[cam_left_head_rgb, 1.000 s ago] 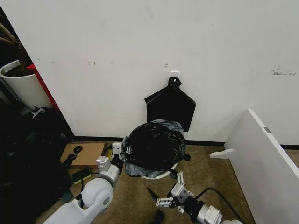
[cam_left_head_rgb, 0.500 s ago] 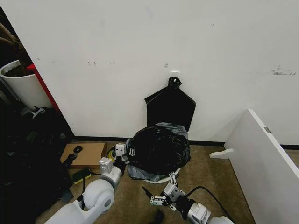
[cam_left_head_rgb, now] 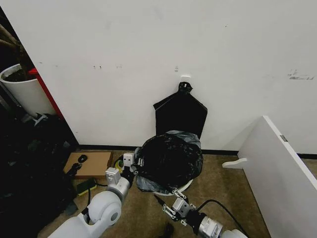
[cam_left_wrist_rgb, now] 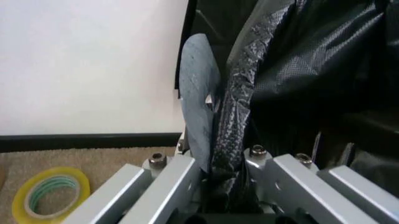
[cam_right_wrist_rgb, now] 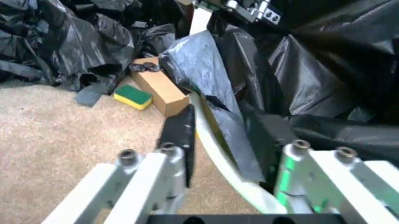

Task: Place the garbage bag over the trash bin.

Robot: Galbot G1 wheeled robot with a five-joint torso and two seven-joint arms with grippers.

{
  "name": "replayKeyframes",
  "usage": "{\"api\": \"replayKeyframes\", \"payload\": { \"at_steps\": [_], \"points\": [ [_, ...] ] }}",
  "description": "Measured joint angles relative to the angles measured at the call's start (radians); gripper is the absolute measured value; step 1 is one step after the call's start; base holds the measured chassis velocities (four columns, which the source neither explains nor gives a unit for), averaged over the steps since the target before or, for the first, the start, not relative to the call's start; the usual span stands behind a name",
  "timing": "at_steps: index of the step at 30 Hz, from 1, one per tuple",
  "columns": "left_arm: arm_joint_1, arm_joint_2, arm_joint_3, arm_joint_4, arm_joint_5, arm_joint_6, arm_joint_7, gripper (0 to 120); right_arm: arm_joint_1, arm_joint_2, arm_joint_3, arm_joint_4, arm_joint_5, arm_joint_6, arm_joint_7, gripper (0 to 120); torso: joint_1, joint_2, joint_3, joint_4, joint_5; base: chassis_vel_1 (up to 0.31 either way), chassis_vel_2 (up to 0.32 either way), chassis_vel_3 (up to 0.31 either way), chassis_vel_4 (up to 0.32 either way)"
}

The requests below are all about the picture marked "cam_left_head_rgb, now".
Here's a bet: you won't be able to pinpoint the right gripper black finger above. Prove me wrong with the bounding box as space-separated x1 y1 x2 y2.
154 194 187 227
170 187 196 208

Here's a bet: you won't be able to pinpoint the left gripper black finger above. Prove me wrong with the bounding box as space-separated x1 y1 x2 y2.
116 154 125 172
131 156 146 176

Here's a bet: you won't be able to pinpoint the black plastic garbage bag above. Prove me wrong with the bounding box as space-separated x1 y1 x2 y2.
135 129 205 194

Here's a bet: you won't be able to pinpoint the white round trash bin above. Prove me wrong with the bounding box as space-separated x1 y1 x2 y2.
147 178 194 197

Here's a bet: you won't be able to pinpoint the yellow green tape roll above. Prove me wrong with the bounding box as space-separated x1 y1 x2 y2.
113 160 125 174

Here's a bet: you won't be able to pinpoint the flat brown cardboard box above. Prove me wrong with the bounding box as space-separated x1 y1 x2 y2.
63 151 114 180

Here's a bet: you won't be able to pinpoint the yellow green sponge block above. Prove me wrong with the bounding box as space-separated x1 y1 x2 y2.
76 178 98 197

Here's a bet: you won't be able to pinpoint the black folded hanging bags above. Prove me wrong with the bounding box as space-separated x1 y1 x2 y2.
153 81 209 140

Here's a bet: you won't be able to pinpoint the pile of black bags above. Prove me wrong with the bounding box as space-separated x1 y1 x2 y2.
0 113 78 225

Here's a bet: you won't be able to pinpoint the white flat board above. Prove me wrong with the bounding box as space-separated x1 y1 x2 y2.
237 115 317 238

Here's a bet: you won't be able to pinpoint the white round planter pot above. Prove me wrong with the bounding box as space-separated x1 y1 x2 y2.
0 63 56 118

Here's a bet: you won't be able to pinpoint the brown plant stem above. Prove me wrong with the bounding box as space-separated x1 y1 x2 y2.
0 24 30 81

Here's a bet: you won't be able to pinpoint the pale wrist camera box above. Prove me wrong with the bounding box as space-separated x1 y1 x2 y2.
172 198 191 214
123 153 136 168

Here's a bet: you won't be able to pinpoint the thick black wrist cable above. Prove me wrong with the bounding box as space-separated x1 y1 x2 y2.
197 199 249 235

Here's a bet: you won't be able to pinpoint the thin black floor cable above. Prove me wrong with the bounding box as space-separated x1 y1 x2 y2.
85 182 108 207

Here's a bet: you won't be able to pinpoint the black strap clip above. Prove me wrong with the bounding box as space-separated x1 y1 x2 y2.
69 162 84 175

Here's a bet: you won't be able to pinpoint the white curved bracket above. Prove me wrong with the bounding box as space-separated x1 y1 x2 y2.
221 157 249 170

